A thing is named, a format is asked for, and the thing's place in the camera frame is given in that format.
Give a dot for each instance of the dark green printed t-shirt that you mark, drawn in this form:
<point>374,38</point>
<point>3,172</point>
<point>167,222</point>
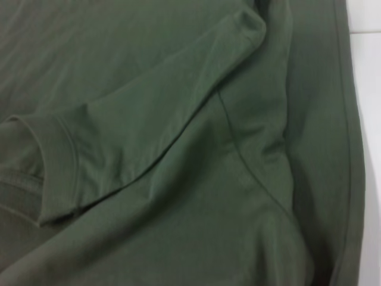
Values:
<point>178,149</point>

